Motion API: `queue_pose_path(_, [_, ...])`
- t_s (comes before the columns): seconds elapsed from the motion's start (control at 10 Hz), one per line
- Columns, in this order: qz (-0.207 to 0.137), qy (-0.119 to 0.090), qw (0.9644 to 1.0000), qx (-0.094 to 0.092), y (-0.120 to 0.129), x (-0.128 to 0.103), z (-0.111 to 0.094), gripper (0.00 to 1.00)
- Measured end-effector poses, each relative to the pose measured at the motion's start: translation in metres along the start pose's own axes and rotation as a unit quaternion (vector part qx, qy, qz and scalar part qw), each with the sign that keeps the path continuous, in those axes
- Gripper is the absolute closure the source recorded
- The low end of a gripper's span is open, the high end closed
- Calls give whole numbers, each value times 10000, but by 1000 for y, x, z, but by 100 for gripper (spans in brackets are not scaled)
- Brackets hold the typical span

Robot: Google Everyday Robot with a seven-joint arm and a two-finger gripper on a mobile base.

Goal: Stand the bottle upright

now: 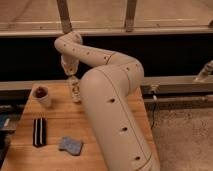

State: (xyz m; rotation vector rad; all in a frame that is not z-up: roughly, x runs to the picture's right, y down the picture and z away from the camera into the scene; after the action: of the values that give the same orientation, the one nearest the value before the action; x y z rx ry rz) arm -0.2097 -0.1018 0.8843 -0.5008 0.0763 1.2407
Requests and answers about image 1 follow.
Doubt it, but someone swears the black cable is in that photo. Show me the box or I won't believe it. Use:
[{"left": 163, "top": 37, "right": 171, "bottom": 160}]
[{"left": 149, "top": 94, "right": 158, "bottom": 131}]

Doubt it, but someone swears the white paper cup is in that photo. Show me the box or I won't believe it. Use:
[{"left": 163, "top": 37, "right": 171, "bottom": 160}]
[{"left": 32, "top": 86, "right": 51, "bottom": 108}]

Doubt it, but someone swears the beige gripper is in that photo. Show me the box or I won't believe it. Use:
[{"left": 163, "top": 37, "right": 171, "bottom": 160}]
[{"left": 61, "top": 55, "right": 79, "bottom": 76}]

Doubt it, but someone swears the white object at right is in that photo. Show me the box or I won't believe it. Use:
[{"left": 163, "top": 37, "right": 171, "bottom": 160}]
[{"left": 195, "top": 60, "right": 213, "bottom": 82}]

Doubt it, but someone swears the blue sponge cloth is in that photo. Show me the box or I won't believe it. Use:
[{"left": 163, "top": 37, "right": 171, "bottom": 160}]
[{"left": 59, "top": 136, "right": 83, "bottom": 156}]

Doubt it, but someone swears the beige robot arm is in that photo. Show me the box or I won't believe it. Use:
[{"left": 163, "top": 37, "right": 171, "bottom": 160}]
[{"left": 54, "top": 32, "right": 160, "bottom": 171}]

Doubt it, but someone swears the metal window post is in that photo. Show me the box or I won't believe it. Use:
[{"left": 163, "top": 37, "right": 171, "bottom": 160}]
[
  {"left": 57, "top": 0, "right": 72, "bottom": 34},
  {"left": 124, "top": 0, "right": 137, "bottom": 32}
]

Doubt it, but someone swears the black white striped block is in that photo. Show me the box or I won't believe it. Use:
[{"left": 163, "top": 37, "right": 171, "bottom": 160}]
[{"left": 33, "top": 118, "right": 46, "bottom": 147}]

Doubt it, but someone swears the right metal window post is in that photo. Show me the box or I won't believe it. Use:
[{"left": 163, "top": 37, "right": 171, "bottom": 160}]
[{"left": 124, "top": 0, "right": 137, "bottom": 32}]

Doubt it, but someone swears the left metal window post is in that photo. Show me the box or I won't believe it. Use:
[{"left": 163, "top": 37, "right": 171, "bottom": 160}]
[{"left": 57, "top": 0, "right": 72, "bottom": 34}]

